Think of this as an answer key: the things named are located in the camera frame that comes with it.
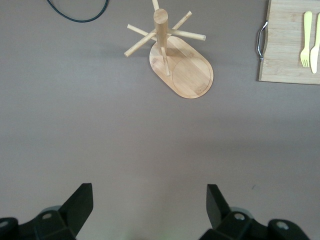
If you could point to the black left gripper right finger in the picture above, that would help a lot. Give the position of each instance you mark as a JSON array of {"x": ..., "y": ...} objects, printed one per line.
[{"x": 225, "y": 222}]

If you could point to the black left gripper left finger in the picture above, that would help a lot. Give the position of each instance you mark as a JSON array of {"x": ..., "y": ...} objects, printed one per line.
[{"x": 62, "y": 222}]

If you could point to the wooden cup rack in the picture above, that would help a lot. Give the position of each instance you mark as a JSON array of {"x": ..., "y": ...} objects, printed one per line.
[{"x": 192, "y": 75}]

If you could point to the yellow plastic knife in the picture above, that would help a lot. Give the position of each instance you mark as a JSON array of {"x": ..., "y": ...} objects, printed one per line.
[{"x": 314, "y": 57}]

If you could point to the wooden cutting board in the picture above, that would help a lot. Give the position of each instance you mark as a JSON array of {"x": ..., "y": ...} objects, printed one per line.
[{"x": 282, "y": 37}]

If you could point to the yellow plastic fork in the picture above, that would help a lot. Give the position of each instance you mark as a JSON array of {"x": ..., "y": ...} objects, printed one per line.
[{"x": 308, "y": 25}]

